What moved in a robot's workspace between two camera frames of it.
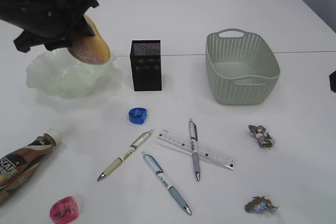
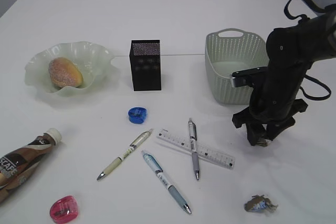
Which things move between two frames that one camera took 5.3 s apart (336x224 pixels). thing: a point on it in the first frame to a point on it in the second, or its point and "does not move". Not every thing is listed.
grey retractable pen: [193, 137] does not move
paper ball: [259, 204] does not move
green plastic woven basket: [242, 68] does not move
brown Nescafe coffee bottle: [17, 167] does not move
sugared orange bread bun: [93, 50] to [64, 73]
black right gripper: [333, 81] to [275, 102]
